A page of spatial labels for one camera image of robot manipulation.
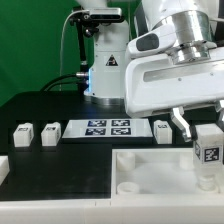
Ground white square table top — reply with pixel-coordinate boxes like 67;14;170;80
110;147;224;198

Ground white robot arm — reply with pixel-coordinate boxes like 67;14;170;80
77;0;224;141

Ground black camera stand pole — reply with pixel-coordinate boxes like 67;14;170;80
76;20;88;93

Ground white sheet with AprilTags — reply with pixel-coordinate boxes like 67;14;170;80
63;119;153;139

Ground white camera cable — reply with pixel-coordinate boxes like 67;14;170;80
58;9;88;92

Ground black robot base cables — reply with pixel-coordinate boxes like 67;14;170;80
39;73;90;92

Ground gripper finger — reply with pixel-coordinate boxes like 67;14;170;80
215;100;224;132
170;107;192;142

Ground white front obstacle wall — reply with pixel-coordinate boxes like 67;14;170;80
0;195;224;224

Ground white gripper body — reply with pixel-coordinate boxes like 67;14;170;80
124;31;224;119

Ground black camera on stand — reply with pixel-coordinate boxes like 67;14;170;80
69;8;123;23

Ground white left obstacle block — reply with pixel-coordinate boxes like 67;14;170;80
0;156;10;185

